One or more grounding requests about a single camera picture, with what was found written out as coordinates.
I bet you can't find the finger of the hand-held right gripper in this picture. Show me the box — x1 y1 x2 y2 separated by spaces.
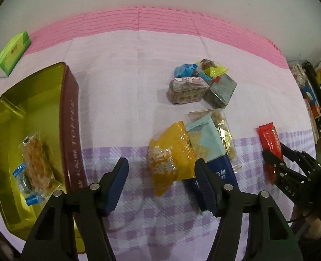
262 150 307 189
280 142 321 175

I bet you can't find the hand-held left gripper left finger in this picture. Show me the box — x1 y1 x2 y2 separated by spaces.
20 158 129 261

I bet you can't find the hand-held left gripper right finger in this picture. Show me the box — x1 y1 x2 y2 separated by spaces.
194 158 304 261

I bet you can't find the red snack packet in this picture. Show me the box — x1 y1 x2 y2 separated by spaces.
257 122 283 184

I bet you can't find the large yellow snack packet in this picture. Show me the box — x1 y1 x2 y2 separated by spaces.
147 121 198 197

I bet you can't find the teal and navy snack packet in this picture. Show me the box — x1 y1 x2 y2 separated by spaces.
185 115 238 215

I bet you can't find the maroon and gold tin box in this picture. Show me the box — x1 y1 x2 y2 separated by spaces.
0 62 86 254

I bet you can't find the yellow cookie packet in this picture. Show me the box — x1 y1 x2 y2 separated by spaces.
197 59 229 78

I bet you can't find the clear gold-print snack packet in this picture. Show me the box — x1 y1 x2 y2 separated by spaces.
188 109 243 172

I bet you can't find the shelf with colourful boxes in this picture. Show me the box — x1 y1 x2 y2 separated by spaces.
290 57 321 144

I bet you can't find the clear cracker packet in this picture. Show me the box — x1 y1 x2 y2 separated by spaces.
18 132 63 199

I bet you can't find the grey snack packet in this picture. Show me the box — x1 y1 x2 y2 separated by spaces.
203 73 238 108

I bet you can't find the pink printed snack packet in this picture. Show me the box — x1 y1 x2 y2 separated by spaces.
168 77 208 105

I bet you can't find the pink and purple tablecloth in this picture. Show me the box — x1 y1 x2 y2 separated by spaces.
0 5 317 261

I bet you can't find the blue snack packet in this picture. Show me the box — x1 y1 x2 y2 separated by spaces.
174 63 200 78

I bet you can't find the green tissue pack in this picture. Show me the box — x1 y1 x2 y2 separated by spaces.
0 31 32 77

